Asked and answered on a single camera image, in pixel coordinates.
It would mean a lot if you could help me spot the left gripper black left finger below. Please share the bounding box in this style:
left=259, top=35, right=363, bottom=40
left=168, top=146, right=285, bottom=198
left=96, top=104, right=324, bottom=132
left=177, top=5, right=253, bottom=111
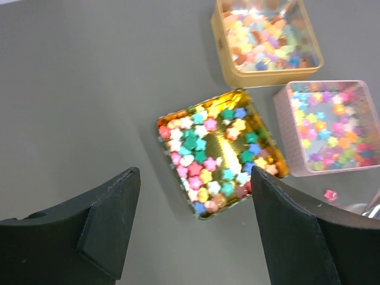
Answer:
left=1, top=167, right=140, bottom=284

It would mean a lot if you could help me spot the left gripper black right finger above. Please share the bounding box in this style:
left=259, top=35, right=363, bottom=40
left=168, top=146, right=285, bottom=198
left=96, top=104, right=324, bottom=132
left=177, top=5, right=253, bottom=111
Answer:
left=251, top=166, right=379, bottom=284

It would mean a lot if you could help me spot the gold tin of star candies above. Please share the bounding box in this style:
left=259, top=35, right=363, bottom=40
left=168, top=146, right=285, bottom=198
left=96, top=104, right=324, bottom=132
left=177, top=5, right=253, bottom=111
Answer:
left=156, top=89, right=290, bottom=220

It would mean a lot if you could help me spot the gold tin of pastel gummies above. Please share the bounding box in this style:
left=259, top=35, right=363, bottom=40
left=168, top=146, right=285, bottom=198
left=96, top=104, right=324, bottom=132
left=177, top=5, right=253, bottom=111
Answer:
left=211, top=1, right=324, bottom=88

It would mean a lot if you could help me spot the clear plastic jar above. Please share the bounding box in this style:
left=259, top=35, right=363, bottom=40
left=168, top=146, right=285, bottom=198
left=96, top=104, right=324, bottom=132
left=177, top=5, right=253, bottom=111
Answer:
left=324, top=189, right=379, bottom=220

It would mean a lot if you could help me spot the pink tin of bright gummies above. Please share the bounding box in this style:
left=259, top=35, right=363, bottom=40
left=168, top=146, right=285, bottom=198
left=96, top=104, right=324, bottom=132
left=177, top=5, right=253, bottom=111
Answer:
left=273, top=80, right=379, bottom=177

